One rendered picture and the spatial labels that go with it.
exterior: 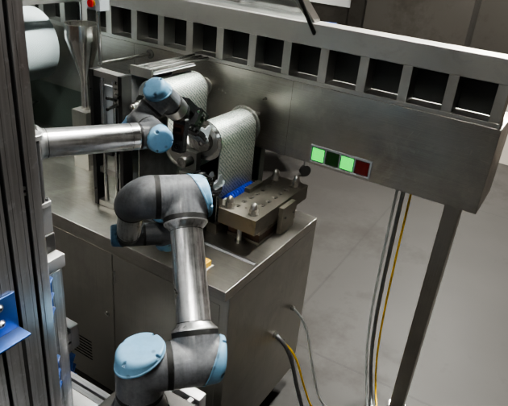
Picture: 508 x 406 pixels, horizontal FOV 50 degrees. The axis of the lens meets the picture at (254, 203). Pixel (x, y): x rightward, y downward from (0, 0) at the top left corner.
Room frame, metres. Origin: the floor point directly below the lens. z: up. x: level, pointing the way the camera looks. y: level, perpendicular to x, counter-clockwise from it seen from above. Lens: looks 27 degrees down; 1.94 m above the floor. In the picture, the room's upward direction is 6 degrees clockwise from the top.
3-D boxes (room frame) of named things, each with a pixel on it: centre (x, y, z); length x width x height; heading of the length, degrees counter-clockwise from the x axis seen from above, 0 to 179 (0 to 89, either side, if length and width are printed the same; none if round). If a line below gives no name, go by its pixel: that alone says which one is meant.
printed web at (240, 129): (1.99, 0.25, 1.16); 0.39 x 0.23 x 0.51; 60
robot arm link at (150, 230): (1.55, 0.29, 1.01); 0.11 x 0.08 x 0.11; 107
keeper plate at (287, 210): (1.84, -0.13, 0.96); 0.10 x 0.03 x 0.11; 150
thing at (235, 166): (1.90, 0.08, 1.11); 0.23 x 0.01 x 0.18; 150
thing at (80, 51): (2.27, 0.77, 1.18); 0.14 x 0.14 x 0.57
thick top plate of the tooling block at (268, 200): (1.87, -0.04, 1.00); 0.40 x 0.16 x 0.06; 150
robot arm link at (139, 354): (0.97, 0.22, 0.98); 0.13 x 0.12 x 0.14; 107
